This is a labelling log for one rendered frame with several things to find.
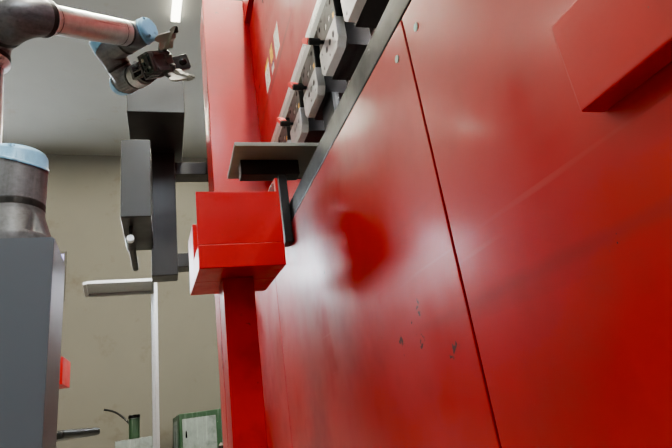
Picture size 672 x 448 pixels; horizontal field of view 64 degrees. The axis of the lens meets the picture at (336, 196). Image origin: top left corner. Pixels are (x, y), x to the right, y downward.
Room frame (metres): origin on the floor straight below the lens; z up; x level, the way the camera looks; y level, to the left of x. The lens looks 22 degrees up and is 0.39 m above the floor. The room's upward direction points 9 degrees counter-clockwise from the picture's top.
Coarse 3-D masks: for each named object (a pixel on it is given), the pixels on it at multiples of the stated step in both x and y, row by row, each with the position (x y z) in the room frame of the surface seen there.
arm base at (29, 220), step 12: (0, 204) 0.94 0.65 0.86; (12, 204) 0.95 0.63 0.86; (24, 204) 0.96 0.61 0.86; (36, 204) 0.99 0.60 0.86; (0, 216) 0.94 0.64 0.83; (12, 216) 0.95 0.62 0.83; (24, 216) 0.96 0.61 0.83; (36, 216) 0.98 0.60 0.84; (0, 228) 0.93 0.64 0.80; (12, 228) 0.94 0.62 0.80; (24, 228) 0.95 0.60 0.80; (36, 228) 0.98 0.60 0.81; (48, 228) 1.02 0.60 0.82
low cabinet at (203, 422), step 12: (180, 420) 8.35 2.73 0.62; (192, 420) 8.41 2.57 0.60; (204, 420) 8.47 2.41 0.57; (216, 420) 8.54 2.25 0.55; (180, 432) 8.35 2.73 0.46; (192, 432) 8.41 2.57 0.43; (204, 432) 8.47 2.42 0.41; (216, 432) 8.53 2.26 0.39; (180, 444) 8.35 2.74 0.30; (192, 444) 8.40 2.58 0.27; (204, 444) 8.47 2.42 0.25; (216, 444) 8.53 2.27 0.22
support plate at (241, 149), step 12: (240, 144) 1.10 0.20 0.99; (252, 144) 1.11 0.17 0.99; (264, 144) 1.12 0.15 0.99; (276, 144) 1.13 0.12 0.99; (288, 144) 1.14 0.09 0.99; (300, 144) 1.15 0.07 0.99; (312, 144) 1.16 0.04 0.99; (240, 156) 1.15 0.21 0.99; (252, 156) 1.16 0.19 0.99; (264, 156) 1.17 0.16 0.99; (276, 156) 1.18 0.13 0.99; (288, 156) 1.19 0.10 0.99; (300, 156) 1.20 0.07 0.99; (312, 156) 1.21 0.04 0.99; (300, 168) 1.27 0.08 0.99
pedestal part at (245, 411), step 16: (224, 288) 1.00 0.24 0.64; (240, 288) 1.02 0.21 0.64; (224, 304) 1.00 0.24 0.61; (240, 304) 1.01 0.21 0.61; (224, 320) 1.01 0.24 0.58; (240, 320) 1.01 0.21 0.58; (256, 320) 1.03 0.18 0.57; (224, 336) 1.02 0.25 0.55; (240, 336) 1.01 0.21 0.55; (256, 336) 1.02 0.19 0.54; (224, 352) 1.04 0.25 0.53; (240, 352) 1.01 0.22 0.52; (256, 352) 1.02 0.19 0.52; (224, 368) 1.05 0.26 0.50; (240, 368) 1.01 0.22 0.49; (256, 368) 1.02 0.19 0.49; (240, 384) 1.01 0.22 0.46; (256, 384) 1.02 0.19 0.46; (240, 400) 1.01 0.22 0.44; (256, 400) 1.02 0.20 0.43; (240, 416) 1.01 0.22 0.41; (256, 416) 1.02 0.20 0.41; (240, 432) 1.01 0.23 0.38; (256, 432) 1.02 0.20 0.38
